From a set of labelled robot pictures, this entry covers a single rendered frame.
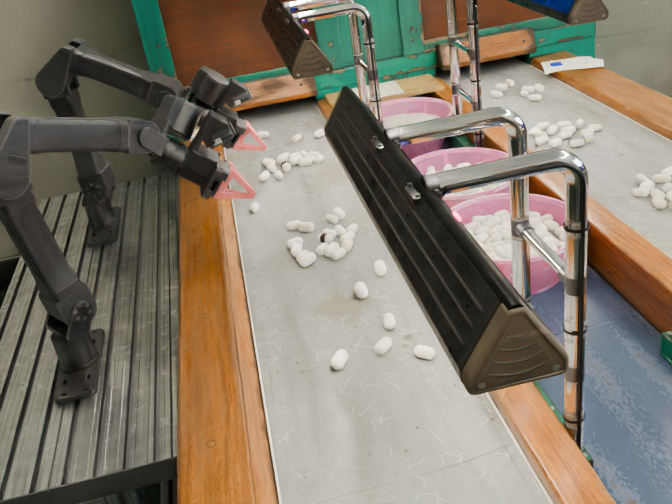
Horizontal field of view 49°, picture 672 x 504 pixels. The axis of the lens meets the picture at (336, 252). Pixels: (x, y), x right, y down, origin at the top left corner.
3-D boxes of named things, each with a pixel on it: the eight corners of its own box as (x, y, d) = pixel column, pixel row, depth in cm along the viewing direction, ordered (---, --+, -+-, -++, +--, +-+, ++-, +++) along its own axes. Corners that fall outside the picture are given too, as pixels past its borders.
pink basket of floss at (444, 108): (423, 170, 185) (419, 135, 181) (339, 159, 201) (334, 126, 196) (472, 133, 203) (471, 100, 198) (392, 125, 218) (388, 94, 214)
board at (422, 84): (333, 112, 208) (333, 107, 208) (324, 98, 221) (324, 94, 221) (445, 89, 211) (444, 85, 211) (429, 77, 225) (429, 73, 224)
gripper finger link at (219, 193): (260, 172, 145) (218, 150, 141) (264, 185, 139) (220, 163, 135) (244, 200, 147) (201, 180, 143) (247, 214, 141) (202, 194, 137)
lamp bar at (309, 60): (293, 81, 139) (286, 42, 136) (261, 23, 194) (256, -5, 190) (334, 73, 140) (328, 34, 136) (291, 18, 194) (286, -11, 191)
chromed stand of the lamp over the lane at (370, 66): (318, 207, 175) (285, 16, 154) (305, 177, 192) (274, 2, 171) (395, 191, 177) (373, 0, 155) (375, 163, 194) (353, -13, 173)
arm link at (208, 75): (231, 77, 169) (186, 48, 166) (225, 88, 162) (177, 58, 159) (207, 117, 174) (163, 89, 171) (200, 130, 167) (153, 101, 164)
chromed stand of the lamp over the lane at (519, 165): (448, 520, 90) (414, 189, 69) (404, 415, 107) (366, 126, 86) (593, 483, 92) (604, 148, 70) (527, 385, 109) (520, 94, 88)
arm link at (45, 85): (188, 80, 170) (58, 30, 165) (179, 91, 162) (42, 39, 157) (174, 127, 175) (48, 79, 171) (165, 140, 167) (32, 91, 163)
